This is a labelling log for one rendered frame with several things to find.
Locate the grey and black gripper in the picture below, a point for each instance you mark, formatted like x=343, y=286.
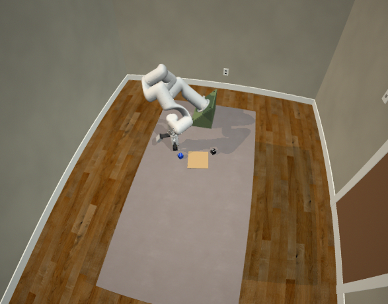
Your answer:
x=174, y=141

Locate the tan mat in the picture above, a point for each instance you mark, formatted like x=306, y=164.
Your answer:
x=197, y=160

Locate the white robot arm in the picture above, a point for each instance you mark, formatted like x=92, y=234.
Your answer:
x=160, y=84

